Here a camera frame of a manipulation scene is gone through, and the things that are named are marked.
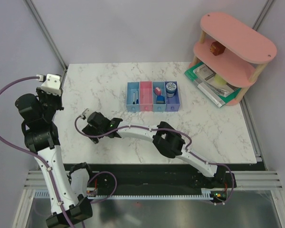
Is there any light blue end bin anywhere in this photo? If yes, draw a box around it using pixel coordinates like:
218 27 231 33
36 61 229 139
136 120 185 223
126 82 140 113

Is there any pink bin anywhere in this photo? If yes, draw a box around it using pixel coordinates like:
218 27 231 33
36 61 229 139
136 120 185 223
139 81 153 112

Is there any blue pencil sharpener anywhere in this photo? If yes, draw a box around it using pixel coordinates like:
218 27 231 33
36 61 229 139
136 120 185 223
156 95 165 105

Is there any pink eraser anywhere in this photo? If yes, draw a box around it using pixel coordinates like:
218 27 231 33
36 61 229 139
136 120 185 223
154 87 162 96

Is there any purple blue bin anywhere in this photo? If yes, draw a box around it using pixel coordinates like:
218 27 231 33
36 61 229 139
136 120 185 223
165 81 181 112

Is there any blue cleaning gel jar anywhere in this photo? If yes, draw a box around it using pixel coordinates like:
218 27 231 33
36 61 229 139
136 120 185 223
166 82 177 98

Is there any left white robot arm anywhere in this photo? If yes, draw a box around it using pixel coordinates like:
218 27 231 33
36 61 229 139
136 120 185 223
15 87 95 228

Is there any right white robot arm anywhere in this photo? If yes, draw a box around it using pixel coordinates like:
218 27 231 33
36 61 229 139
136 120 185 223
75 110 228 188

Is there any green spiral notebook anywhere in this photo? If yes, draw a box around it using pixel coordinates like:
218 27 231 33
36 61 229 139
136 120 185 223
184 62 240 108

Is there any red brown small box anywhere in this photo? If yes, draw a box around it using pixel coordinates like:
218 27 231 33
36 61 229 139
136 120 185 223
210 41 226 56

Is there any pink two tier shelf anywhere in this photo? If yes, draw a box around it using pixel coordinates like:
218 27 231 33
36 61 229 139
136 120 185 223
189 12 277 106

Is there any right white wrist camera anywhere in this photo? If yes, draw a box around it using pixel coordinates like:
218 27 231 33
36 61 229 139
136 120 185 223
79 108 90 120

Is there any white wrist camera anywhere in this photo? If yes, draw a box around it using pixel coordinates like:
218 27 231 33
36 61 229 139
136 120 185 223
79 108 90 120
39 74 63 96

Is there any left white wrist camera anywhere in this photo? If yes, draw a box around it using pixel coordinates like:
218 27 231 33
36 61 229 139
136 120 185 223
39 74 63 96

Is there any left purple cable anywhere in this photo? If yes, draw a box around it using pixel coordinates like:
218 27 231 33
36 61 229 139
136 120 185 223
0 75 117 228

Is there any purple cable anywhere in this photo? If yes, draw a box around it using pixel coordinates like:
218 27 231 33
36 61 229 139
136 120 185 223
0 75 117 228
74 116 236 206

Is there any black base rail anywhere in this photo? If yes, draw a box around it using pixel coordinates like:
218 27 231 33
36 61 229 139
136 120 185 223
83 162 237 189

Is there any white cable duct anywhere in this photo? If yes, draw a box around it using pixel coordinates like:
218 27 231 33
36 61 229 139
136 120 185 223
34 190 214 200

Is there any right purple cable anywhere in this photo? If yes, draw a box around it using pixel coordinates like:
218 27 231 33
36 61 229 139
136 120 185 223
74 116 236 206

